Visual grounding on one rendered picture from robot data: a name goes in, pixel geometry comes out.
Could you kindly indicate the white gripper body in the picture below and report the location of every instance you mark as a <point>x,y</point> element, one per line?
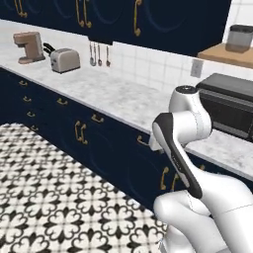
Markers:
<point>154,143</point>

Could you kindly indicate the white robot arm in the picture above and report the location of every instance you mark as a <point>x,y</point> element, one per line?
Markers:
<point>194,122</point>

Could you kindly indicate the silver toaster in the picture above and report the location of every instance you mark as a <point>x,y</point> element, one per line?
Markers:
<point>66,60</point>

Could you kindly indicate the navy base cupboards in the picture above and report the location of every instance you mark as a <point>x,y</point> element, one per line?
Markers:
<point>108,148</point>

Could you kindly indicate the black microwave oven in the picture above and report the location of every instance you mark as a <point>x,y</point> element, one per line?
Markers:
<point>230,105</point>

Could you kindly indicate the silver hanging utensil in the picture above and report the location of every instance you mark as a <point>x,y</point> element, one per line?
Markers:
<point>99,58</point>
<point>107,59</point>

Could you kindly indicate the silver hanging spoon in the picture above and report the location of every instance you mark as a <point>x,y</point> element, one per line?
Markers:
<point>92,59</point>

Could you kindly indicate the wooden shelf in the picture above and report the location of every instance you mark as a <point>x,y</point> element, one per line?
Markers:
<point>227,56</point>

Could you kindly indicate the grey canister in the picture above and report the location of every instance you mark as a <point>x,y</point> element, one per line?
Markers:
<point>239,38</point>

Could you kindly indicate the black tool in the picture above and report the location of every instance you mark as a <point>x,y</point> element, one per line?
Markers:
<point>48,48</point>

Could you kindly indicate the brown coffee machine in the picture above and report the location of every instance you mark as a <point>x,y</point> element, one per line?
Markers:
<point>30,44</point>

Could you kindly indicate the grey wall outlet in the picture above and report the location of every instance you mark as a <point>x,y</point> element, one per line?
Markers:
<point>197,68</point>

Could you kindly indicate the navy wall cupboards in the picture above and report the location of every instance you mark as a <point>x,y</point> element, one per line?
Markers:
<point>115,16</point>

